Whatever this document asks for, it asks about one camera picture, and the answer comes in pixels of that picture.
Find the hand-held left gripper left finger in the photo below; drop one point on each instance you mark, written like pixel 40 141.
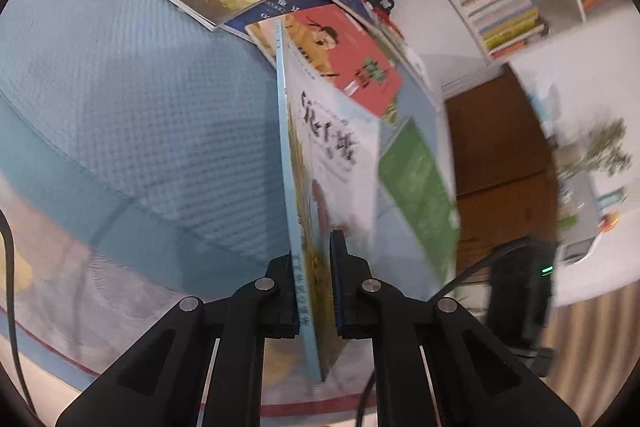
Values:
pixel 286 292

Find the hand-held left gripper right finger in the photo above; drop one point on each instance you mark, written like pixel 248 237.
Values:
pixel 337 282

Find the green paperback book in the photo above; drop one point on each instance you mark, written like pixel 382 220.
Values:
pixel 415 187

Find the light blue paperback book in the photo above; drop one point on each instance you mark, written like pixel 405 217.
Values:
pixel 325 157

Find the striped floor rug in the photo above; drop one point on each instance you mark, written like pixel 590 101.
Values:
pixel 600 357

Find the orange red illustrated book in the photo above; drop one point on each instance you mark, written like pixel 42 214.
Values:
pixel 350 57

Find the white book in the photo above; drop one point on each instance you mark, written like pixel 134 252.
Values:
pixel 415 67

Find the blue quilted mat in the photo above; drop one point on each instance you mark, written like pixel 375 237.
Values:
pixel 150 107

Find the red tassel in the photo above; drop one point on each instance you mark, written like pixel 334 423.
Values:
pixel 380 9

